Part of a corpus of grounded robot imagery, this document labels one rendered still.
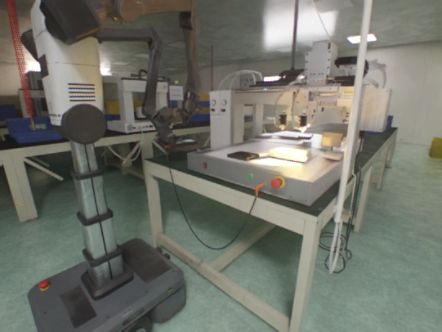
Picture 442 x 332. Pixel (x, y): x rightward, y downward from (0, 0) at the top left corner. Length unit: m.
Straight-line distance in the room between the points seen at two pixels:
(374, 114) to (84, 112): 1.44
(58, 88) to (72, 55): 0.13
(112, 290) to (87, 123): 0.79
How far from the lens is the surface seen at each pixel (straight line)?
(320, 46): 1.19
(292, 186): 0.89
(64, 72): 0.95
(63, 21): 0.82
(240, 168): 1.01
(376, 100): 1.51
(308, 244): 0.91
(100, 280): 1.27
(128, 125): 3.02
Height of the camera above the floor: 1.13
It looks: 16 degrees down
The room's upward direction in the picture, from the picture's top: straight up
